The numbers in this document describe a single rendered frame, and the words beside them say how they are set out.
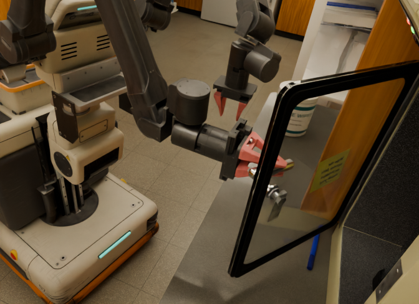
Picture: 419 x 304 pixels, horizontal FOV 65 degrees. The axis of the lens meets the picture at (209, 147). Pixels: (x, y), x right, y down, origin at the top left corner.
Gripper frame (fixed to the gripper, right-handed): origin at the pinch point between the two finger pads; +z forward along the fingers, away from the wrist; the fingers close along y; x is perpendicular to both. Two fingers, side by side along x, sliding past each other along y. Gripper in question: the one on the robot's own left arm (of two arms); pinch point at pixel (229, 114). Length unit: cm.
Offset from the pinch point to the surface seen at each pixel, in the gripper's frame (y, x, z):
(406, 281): 34, -46, -14
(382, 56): 27.8, -9.2, -27.1
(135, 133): -97, 113, 111
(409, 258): 34, -45, -16
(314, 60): 17, 95, 12
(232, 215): 9.8, -19.9, 15.3
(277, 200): 18.0, -37.7, -11.1
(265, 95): -19, 243, 111
